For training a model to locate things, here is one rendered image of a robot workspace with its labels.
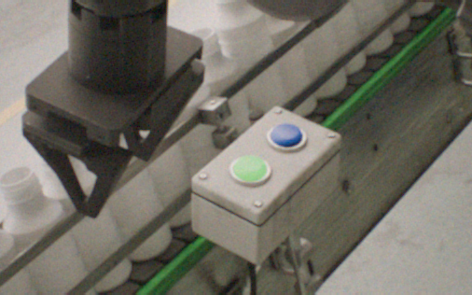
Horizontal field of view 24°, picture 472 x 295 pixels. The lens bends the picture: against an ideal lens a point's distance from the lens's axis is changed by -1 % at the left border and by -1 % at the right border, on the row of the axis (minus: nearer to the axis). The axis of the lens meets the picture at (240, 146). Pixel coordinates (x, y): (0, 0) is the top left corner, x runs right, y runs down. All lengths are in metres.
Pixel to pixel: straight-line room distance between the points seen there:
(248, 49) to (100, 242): 0.29
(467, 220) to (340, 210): 1.55
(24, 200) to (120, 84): 0.43
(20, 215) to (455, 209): 2.03
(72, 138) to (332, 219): 0.75
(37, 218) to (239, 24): 0.34
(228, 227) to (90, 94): 0.42
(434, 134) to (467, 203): 1.44
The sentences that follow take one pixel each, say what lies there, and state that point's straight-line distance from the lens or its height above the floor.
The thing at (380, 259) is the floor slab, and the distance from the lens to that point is 2.84.
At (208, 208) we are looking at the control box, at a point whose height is 1.09.
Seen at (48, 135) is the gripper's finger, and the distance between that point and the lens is 0.65.
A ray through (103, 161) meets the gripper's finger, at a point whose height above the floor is 1.33.
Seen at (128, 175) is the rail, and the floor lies 1.11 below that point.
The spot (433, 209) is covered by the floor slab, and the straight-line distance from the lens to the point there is 2.99.
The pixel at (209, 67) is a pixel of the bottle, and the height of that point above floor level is 1.13.
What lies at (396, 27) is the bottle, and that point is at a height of 1.01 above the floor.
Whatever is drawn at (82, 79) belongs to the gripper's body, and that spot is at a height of 1.37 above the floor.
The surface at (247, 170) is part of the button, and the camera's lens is 1.03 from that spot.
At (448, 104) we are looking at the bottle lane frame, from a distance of 1.57.
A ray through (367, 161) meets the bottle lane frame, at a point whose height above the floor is 0.91.
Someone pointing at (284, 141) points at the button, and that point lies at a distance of 1.06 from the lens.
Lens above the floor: 1.60
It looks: 27 degrees down
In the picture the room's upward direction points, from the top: 17 degrees counter-clockwise
